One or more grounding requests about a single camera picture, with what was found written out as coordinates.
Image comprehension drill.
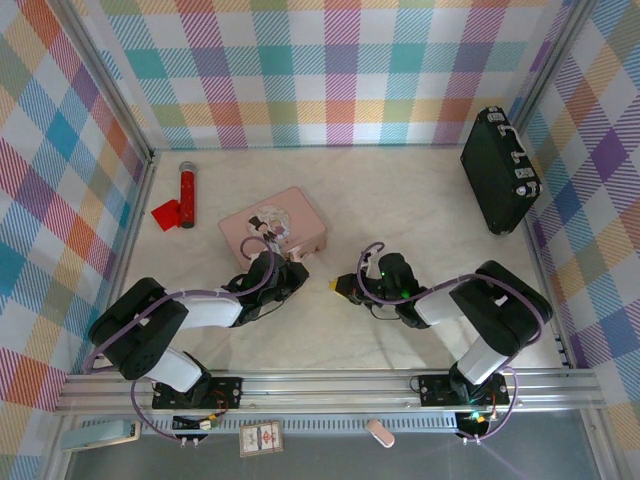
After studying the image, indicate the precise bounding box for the perforated metal cable tray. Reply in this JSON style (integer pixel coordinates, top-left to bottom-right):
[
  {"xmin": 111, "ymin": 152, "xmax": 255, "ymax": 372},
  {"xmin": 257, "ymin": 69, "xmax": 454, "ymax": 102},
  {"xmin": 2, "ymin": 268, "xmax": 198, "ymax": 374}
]
[{"xmin": 171, "ymin": 413, "xmax": 494, "ymax": 432}]

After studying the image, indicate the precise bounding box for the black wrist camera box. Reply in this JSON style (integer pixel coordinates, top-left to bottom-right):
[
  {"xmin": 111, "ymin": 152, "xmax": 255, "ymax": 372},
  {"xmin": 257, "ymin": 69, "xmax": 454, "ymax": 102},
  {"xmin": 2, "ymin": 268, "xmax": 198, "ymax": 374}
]
[
  {"xmin": 283, "ymin": 261, "xmax": 311, "ymax": 292},
  {"xmin": 376, "ymin": 252, "xmax": 412, "ymax": 282}
]

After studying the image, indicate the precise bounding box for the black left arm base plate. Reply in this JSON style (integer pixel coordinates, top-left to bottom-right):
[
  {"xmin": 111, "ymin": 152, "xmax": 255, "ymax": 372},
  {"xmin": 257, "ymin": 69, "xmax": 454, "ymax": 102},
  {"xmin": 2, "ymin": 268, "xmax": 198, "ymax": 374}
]
[{"xmin": 151, "ymin": 376, "xmax": 245, "ymax": 410}]

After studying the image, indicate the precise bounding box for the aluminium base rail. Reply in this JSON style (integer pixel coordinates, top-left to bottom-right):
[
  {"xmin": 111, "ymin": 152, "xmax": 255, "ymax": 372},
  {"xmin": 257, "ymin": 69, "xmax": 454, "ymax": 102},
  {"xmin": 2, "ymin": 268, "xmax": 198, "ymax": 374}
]
[{"xmin": 53, "ymin": 368, "xmax": 602, "ymax": 415}]

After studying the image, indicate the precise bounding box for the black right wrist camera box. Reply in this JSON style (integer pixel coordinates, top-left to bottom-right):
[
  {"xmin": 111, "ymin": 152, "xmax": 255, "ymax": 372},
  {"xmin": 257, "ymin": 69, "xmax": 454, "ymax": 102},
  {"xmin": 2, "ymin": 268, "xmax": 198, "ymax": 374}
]
[{"xmin": 376, "ymin": 252, "xmax": 412, "ymax": 282}]

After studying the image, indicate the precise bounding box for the aluminium right frame post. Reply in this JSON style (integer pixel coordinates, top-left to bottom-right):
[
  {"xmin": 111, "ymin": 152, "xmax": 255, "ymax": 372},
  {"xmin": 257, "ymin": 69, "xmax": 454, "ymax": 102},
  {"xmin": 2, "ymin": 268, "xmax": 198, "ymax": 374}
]
[{"xmin": 510, "ymin": 0, "xmax": 599, "ymax": 132}]

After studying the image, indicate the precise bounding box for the red glitter microphone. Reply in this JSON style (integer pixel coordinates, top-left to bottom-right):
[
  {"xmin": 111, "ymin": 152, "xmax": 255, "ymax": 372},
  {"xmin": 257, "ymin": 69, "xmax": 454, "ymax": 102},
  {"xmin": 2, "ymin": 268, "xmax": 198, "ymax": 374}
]
[{"xmin": 178, "ymin": 160, "xmax": 198, "ymax": 230}]

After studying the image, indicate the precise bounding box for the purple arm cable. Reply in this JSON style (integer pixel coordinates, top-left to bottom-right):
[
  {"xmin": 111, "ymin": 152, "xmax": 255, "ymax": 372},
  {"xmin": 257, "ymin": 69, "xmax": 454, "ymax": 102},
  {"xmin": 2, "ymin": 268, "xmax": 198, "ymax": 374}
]
[
  {"xmin": 356, "ymin": 241, "xmax": 552, "ymax": 443},
  {"xmin": 81, "ymin": 235, "xmax": 290, "ymax": 442}
]

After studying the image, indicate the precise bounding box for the teal foot pedal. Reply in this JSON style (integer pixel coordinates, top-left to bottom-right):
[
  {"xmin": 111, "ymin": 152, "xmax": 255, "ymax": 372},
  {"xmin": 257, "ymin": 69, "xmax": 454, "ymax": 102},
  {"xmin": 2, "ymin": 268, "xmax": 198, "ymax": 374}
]
[{"xmin": 61, "ymin": 419, "xmax": 142, "ymax": 454}]

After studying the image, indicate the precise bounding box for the red plastic brick toy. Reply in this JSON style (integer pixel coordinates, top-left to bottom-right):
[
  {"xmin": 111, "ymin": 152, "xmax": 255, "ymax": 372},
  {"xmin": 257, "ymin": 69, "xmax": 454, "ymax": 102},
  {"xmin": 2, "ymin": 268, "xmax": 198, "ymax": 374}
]
[{"xmin": 150, "ymin": 198, "xmax": 183, "ymax": 233}]

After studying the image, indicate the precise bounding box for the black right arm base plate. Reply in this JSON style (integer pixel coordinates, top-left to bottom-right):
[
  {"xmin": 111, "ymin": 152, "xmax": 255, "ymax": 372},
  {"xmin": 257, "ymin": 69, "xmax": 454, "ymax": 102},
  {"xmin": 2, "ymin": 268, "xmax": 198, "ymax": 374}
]
[{"xmin": 416, "ymin": 373, "xmax": 507, "ymax": 407}]

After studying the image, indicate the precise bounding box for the black briefcase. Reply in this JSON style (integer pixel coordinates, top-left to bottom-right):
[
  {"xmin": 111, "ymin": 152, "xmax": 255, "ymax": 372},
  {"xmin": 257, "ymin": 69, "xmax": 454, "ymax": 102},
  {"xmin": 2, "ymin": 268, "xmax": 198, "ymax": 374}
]
[{"xmin": 459, "ymin": 105, "xmax": 544, "ymax": 237}]

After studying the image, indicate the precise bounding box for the aluminium right side rail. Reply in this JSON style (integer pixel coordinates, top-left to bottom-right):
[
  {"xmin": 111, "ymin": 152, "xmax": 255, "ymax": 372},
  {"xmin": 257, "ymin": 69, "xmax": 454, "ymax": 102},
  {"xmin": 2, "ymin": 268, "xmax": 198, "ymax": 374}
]
[{"xmin": 517, "ymin": 214, "xmax": 579, "ymax": 370}]

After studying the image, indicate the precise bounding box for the aluminium frame post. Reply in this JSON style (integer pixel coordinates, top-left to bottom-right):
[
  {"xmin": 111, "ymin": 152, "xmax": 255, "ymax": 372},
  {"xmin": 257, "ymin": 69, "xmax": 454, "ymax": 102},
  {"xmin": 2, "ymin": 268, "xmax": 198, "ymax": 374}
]
[
  {"xmin": 58, "ymin": 0, "xmax": 155, "ymax": 160},
  {"xmin": 510, "ymin": 0, "xmax": 599, "ymax": 132}
]

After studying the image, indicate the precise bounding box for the aluminium left frame post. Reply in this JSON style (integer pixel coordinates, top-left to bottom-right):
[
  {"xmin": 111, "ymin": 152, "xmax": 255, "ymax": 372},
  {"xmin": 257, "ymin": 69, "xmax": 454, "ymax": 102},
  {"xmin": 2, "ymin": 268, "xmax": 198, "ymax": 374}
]
[{"xmin": 58, "ymin": 0, "xmax": 155, "ymax": 160}]

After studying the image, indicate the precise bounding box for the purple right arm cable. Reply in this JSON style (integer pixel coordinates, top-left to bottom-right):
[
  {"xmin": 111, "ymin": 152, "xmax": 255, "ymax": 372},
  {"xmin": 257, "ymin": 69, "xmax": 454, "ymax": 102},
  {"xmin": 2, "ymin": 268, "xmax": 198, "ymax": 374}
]
[{"xmin": 356, "ymin": 241, "xmax": 552, "ymax": 443}]

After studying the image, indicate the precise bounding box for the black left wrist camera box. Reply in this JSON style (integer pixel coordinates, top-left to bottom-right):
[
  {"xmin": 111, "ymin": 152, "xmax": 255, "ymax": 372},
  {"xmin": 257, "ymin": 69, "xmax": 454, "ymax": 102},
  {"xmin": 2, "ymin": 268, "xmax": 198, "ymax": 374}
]
[{"xmin": 283, "ymin": 261, "xmax": 311, "ymax": 292}]

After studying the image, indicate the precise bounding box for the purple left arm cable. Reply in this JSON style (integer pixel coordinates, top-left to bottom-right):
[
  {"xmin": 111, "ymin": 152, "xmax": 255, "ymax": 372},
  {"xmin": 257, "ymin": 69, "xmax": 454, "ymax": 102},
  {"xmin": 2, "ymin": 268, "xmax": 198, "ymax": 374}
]
[{"xmin": 81, "ymin": 235, "xmax": 290, "ymax": 442}]

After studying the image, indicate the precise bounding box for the pink wedding tin box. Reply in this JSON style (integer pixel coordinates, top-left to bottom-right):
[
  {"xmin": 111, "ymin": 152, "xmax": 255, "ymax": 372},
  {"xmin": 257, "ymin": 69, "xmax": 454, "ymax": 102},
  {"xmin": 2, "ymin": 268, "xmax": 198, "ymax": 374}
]
[{"xmin": 217, "ymin": 186, "xmax": 330, "ymax": 272}]

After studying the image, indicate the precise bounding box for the playing card box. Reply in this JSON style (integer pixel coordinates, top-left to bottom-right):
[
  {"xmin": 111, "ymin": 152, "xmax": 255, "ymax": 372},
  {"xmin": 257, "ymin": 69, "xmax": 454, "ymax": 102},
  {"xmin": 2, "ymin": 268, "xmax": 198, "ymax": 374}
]
[{"xmin": 238, "ymin": 421, "xmax": 285, "ymax": 458}]

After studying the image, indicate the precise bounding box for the pink white small device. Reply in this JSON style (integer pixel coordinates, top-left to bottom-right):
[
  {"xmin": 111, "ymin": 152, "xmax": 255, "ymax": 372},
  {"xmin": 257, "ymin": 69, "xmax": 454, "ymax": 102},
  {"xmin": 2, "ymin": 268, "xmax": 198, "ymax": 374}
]
[{"xmin": 365, "ymin": 418, "xmax": 397, "ymax": 448}]

